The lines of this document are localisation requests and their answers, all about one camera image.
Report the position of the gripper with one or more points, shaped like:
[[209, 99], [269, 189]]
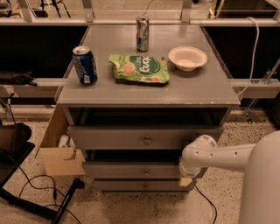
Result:
[[188, 172]]

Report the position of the cardboard box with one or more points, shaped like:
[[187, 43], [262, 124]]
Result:
[[57, 149]]

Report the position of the metal railing frame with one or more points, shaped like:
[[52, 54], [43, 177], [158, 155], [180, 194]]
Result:
[[159, 12]]

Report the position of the black object on ledge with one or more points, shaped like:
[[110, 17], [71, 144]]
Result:
[[16, 78]]

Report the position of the grey top drawer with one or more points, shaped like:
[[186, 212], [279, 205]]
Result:
[[139, 137]]

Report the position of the black floor stand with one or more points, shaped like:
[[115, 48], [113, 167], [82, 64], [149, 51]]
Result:
[[14, 148]]

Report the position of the silver tall drink can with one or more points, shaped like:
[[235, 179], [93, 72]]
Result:
[[142, 34]]

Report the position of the green snack bag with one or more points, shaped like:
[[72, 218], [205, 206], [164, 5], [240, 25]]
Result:
[[139, 68]]

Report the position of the grey drawer cabinet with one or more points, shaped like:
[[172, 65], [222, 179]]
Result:
[[202, 97]]

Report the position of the blue soda can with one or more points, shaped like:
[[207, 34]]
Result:
[[84, 64]]

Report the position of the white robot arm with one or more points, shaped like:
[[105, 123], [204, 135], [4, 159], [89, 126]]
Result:
[[260, 164]]

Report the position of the white paper bowl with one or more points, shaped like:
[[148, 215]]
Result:
[[187, 58]]

